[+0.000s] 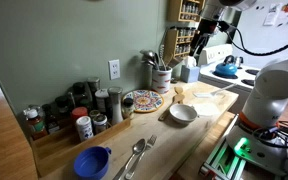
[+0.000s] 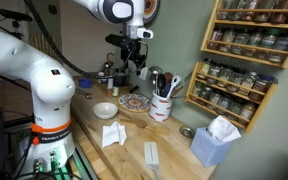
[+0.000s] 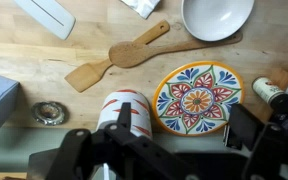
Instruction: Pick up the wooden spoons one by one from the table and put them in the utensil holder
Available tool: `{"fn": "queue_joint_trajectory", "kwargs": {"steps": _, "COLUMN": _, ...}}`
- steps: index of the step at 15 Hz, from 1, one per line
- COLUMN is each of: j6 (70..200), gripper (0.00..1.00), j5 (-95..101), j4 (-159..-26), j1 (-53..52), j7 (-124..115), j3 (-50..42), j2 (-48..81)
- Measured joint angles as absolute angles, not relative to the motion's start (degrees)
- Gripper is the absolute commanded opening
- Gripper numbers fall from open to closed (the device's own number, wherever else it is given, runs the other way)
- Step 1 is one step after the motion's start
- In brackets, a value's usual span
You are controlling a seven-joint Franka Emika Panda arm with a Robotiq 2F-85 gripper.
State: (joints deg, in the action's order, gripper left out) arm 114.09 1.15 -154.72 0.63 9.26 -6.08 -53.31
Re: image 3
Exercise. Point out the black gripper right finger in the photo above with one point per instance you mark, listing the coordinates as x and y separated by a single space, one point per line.
244 126

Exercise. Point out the small metal lid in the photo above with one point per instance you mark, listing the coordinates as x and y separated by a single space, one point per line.
48 113

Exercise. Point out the dark bottle white label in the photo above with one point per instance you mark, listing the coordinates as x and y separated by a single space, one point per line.
267 89

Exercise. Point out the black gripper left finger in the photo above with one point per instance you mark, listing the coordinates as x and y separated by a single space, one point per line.
124 115

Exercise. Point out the white flat kitchen tool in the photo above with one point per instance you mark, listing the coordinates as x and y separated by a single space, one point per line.
50 16

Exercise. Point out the white utensil holder orange marks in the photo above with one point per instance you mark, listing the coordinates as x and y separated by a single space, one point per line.
109 116

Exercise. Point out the wooden spatula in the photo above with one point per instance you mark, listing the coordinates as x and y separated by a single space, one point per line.
84 76

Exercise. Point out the crumpled white napkin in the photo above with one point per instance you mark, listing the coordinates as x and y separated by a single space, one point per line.
142 6

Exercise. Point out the round wooden spoon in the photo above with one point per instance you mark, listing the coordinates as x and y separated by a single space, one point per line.
130 55

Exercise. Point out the colourful painted ceramic trivet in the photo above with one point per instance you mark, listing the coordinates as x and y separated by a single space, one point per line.
197 100

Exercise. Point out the white ceramic bowl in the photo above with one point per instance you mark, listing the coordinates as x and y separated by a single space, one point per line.
214 16

